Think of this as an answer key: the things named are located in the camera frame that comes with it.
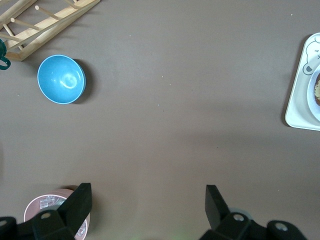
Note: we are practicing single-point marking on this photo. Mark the cream tray with bear print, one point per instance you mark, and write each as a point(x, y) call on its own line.
point(297, 100)

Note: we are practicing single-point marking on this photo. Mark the round white plate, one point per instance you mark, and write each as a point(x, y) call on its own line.
point(311, 95)

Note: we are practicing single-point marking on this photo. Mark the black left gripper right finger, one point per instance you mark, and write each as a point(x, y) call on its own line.
point(217, 210)

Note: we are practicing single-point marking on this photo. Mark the plain brown bread slice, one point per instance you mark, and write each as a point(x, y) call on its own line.
point(318, 87)

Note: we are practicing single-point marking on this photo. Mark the dark green cup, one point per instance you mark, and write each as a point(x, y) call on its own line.
point(3, 50)

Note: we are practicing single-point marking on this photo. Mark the blue bowl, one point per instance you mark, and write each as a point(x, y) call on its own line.
point(60, 80)

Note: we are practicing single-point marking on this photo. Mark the clear ice cubes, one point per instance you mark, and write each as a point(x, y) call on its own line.
point(46, 202)

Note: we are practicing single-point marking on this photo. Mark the wooden peg rack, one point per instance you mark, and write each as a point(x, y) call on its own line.
point(50, 22)

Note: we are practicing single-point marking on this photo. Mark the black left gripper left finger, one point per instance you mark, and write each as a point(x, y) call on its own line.
point(75, 210)

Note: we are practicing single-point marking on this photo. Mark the pink bowl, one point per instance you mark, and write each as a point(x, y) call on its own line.
point(53, 193)

